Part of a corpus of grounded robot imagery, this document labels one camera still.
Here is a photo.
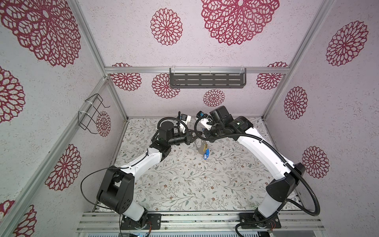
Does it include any keyring bunch with blue tags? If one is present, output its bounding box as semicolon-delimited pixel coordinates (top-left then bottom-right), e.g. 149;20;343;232
195;140;210;160

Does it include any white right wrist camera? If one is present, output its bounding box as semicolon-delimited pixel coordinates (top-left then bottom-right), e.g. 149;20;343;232
196;111;214;131

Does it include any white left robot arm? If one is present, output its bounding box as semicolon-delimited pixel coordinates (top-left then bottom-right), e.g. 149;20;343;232
96;117;202;229

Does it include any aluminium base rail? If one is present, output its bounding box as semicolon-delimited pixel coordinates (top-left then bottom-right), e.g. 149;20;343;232
76;210;325;236

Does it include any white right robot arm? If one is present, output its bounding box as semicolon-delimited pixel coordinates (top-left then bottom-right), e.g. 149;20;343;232
196;106;306;228

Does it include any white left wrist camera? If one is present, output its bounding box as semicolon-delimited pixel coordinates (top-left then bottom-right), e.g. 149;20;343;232
177;111;191;133

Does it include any black wire wall rack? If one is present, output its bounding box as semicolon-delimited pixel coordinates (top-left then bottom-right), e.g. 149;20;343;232
77;93;110;135

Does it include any grey slotted wall shelf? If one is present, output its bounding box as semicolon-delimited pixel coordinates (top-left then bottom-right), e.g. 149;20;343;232
169;68;247;89

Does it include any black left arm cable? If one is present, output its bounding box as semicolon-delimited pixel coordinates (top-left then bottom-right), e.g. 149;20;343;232
79;166;125;211

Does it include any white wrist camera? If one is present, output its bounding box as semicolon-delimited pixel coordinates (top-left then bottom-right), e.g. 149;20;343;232
196;111;214;131
177;111;191;133

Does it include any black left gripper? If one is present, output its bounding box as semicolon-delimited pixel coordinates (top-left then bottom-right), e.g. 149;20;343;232
168;129;203;147

